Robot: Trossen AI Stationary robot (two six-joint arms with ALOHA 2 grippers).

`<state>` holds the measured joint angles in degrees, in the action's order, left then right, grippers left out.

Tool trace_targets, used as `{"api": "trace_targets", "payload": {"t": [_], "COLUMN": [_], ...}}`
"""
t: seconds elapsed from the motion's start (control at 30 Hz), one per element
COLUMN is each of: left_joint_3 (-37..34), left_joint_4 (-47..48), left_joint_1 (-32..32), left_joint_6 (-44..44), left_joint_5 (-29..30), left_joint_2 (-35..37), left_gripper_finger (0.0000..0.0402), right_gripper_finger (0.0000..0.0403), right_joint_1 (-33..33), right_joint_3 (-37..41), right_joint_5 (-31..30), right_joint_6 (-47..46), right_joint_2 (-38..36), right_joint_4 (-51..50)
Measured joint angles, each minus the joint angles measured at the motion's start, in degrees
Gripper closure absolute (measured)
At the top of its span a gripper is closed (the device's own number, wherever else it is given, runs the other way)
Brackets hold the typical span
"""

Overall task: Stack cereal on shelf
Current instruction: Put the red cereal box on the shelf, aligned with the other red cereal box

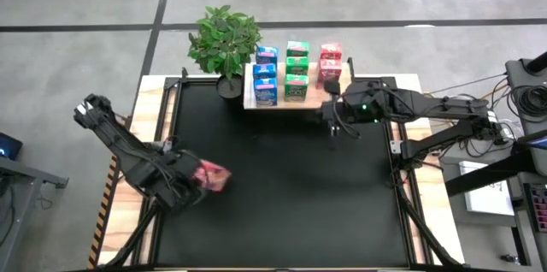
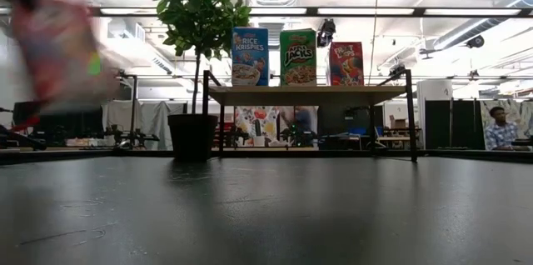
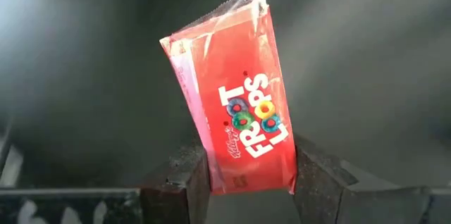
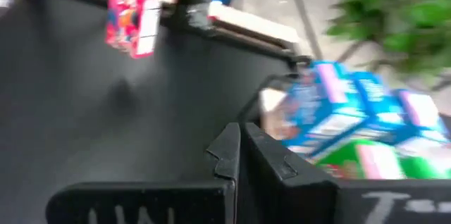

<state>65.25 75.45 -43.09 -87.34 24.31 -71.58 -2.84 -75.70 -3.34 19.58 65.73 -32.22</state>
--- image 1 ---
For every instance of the black computer keyboard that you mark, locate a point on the black computer keyboard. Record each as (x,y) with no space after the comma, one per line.
(537,208)

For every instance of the grey metal corner bracket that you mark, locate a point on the grey metal corner bracket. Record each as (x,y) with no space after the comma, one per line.
(395,147)

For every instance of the grey metal side table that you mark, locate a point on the grey metal side table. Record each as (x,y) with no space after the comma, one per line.
(25,169)

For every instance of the potted green plant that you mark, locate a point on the potted green plant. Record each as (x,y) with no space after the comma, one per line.
(224,41)

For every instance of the red Froot Loops cereal box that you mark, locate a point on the red Froot Loops cereal box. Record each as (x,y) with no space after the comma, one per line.
(329,71)
(213,175)
(331,51)

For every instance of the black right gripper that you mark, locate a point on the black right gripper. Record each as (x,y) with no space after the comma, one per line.
(342,111)

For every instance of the wooden shelf with black legs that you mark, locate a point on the wooden shelf with black legs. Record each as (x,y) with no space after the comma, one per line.
(314,103)

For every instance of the green Apple Jacks cereal box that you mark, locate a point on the green Apple Jacks cereal box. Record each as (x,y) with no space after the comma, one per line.
(296,89)
(298,49)
(297,66)

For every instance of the yellow black hazard tape strip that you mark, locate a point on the yellow black hazard tape strip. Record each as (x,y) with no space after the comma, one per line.
(102,212)

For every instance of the blue Rice Krispies cereal box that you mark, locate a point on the blue Rice Krispies cereal box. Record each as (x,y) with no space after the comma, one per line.
(266,92)
(265,71)
(266,54)

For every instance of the grey equipment stand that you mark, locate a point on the grey equipment stand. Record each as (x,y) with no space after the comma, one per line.
(523,75)

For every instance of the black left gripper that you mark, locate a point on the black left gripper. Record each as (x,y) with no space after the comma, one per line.
(184,178)

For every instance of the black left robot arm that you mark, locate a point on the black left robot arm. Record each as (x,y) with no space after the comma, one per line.
(115,139)

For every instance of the white board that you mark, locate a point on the white board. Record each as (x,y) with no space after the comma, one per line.
(487,190)

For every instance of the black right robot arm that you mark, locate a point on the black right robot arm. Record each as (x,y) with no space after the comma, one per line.
(427,103)

